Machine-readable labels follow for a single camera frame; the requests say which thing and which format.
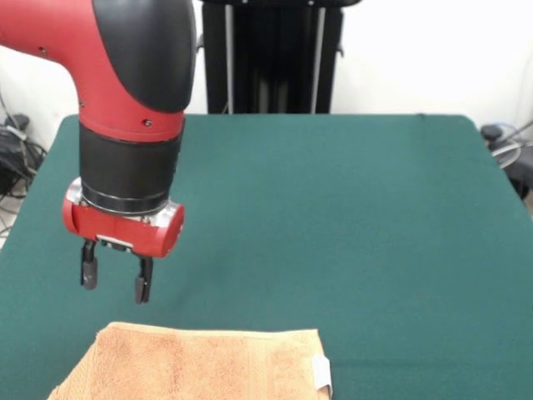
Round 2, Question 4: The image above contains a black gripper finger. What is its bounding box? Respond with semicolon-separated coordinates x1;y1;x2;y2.
79;237;100;291
132;254;155;305

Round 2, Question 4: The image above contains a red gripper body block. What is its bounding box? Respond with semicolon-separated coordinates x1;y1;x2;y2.
62;177;186;259

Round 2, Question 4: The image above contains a tan terry towel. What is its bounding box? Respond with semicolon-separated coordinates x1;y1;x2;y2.
46;320;334;400

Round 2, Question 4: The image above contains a small black device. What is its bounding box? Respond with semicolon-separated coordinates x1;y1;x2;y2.
4;113;31;131

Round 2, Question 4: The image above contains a dark green table cloth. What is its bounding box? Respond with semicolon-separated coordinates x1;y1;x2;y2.
0;112;533;400

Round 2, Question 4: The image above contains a black round knob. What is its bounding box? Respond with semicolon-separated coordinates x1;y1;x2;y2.
481;124;506;145

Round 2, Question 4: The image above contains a black cable bundle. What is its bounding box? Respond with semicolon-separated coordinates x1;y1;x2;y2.
0;124;48;199

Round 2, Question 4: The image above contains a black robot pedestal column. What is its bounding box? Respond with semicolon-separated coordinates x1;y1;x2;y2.
194;0;353;115

